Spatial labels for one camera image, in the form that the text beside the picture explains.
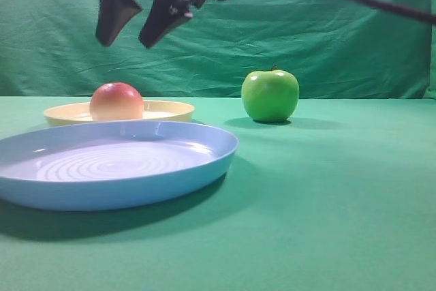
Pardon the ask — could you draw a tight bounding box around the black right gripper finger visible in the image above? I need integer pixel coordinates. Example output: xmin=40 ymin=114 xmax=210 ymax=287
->
xmin=138 ymin=0 xmax=191 ymax=49
xmin=95 ymin=0 xmax=142 ymax=46

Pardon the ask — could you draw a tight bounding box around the yellow plastic plate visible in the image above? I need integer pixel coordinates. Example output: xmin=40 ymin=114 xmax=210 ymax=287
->
xmin=43 ymin=100 xmax=195 ymax=127

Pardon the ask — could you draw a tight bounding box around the green apple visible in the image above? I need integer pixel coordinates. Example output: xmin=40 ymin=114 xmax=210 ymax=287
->
xmin=241 ymin=65 xmax=300 ymax=123

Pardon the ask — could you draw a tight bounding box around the round red-yellow bread bun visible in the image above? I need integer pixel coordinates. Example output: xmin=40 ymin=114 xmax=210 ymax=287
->
xmin=89 ymin=82 xmax=144 ymax=121

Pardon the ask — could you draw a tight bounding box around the blue plastic plate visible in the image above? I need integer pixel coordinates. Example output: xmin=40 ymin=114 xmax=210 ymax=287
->
xmin=1 ymin=121 xmax=239 ymax=211

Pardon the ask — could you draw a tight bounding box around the green backdrop cloth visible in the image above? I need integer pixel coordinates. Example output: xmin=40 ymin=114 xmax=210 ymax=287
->
xmin=1 ymin=0 xmax=435 ymax=98

